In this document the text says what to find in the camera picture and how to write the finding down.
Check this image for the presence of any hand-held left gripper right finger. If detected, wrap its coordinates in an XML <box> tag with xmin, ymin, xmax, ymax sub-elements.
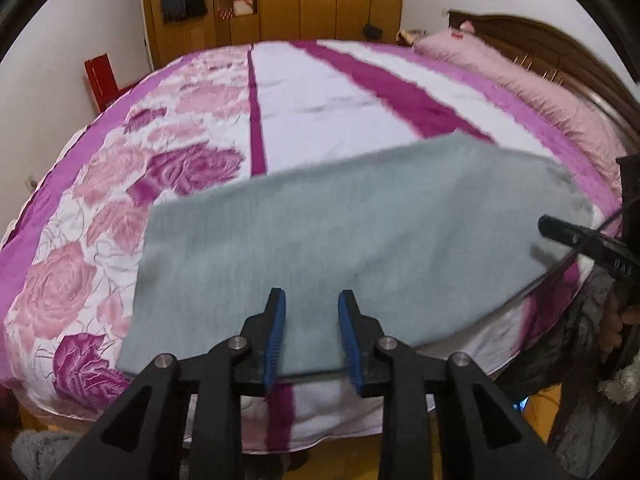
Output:
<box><xmin>337</xmin><ymin>289</ymin><xmax>571</xmax><ymax>480</ymax></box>

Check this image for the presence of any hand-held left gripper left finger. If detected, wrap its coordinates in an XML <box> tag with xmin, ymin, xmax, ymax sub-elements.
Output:
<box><xmin>50</xmin><ymin>287</ymin><xmax>288</xmax><ymax>480</ymax></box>

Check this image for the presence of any person's right forearm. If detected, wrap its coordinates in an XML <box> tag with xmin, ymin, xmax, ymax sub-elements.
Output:
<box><xmin>546</xmin><ymin>265</ymin><xmax>640</xmax><ymax>467</ymax></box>

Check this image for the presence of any pink pillow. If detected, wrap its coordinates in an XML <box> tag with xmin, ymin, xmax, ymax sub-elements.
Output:
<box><xmin>412</xmin><ymin>21</ymin><xmax>630</xmax><ymax>163</ymax></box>

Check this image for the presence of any person's right hand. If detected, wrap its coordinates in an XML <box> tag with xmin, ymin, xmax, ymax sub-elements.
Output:
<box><xmin>599</xmin><ymin>302</ymin><xmax>640</xmax><ymax>357</ymax></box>

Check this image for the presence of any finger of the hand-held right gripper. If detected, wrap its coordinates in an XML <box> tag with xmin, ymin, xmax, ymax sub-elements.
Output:
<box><xmin>538</xmin><ymin>214</ymin><xmax>610</xmax><ymax>262</ymax></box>

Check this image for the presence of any grey fluffy cloth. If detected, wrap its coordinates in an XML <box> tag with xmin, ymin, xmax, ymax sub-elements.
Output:
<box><xmin>11</xmin><ymin>429</ymin><xmax>81</xmax><ymax>480</ymax></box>

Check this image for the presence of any floral pink bed blanket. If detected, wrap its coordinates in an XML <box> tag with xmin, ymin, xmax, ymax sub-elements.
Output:
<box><xmin>0</xmin><ymin>39</ymin><xmax>626</xmax><ymax>453</ymax></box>

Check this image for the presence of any wooden wardrobe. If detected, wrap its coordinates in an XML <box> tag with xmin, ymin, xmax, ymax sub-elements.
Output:
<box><xmin>140</xmin><ymin>0</ymin><xmax>406</xmax><ymax>68</ymax></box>

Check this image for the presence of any grey-green towel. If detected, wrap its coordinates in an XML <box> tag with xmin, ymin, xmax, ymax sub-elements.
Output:
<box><xmin>116</xmin><ymin>132</ymin><xmax>596</xmax><ymax>378</ymax></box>

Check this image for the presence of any wooden bed headboard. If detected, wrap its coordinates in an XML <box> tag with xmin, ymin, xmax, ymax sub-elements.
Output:
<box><xmin>446</xmin><ymin>9</ymin><xmax>640</xmax><ymax>161</ymax></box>

